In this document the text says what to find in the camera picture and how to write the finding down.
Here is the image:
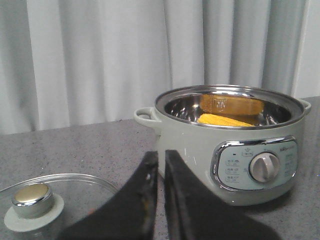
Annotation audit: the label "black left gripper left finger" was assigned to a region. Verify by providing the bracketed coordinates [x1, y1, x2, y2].
[57, 151, 158, 240]

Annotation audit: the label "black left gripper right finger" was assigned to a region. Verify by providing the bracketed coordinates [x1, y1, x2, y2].
[164, 150, 280, 240]

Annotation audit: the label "glass pot lid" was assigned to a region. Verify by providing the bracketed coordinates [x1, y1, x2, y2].
[0, 173, 117, 240]

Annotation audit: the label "yellow corn cob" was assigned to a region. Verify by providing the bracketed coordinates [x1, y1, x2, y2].
[197, 113, 254, 127]

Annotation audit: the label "pale green electric cooking pot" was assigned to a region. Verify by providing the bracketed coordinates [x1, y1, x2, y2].
[133, 84, 312, 206]

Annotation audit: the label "white pleated curtain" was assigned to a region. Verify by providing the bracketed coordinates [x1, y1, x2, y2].
[0, 0, 320, 134]

